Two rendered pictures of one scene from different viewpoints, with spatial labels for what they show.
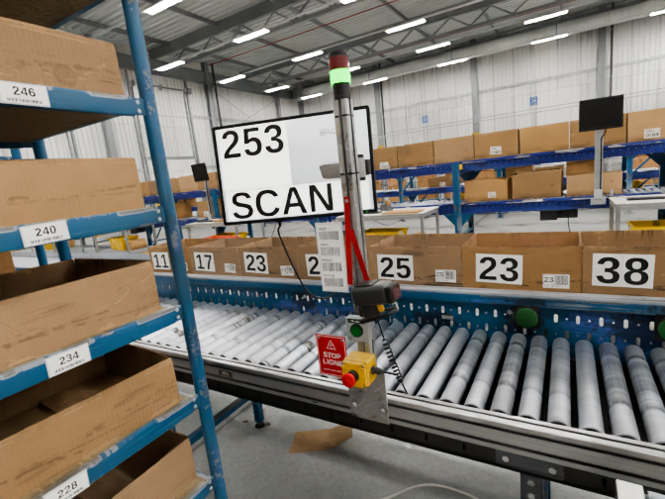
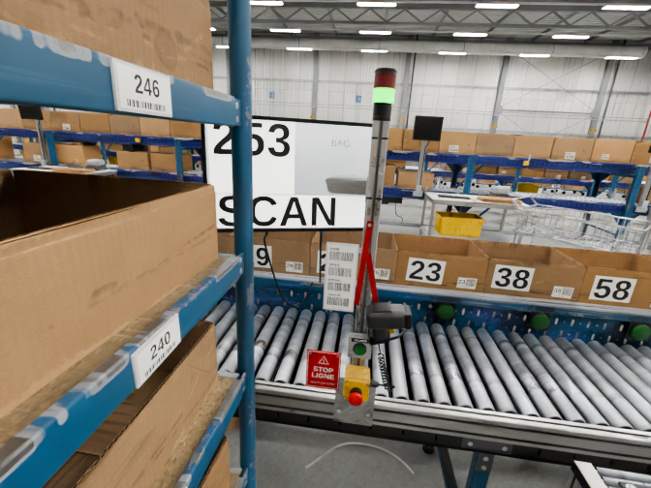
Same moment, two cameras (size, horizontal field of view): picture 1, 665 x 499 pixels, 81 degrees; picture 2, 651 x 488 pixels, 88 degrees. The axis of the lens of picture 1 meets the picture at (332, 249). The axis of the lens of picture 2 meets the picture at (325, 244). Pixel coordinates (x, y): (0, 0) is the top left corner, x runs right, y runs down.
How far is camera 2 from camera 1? 53 cm
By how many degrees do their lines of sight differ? 25
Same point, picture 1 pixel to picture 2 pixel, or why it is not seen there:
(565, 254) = (477, 263)
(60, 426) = not seen: outside the picture
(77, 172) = (169, 221)
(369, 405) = (355, 411)
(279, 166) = (282, 172)
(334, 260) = (343, 281)
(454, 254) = (390, 257)
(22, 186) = (109, 264)
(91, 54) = (191, 16)
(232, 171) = (222, 169)
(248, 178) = not seen: hidden behind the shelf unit
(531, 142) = not seen: hidden behind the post
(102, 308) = (177, 414)
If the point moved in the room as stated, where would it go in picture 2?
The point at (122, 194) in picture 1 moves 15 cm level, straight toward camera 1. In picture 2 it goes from (203, 242) to (292, 276)
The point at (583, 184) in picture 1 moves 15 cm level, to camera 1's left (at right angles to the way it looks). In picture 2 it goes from (409, 179) to (401, 179)
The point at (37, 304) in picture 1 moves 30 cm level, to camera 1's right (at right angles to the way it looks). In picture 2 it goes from (118, 460) to (395, 380)
